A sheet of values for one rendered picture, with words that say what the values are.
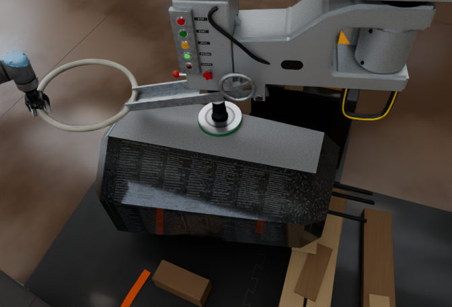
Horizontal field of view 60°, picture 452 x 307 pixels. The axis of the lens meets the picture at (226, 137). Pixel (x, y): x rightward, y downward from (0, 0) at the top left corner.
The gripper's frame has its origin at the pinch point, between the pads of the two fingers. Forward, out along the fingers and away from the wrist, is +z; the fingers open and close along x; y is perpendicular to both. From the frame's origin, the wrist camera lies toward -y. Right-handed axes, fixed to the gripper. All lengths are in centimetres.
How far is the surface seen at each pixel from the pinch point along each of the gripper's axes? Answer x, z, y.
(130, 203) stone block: 28, 26, 49
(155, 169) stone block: 43, 12, 44
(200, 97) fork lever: 69, -20, 35
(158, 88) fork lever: 55, -11, 14
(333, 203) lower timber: 142, 63, 72
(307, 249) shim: 109, 53, 94
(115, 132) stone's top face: 30.2, 5.6, 20.0
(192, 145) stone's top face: 62, 1, 44
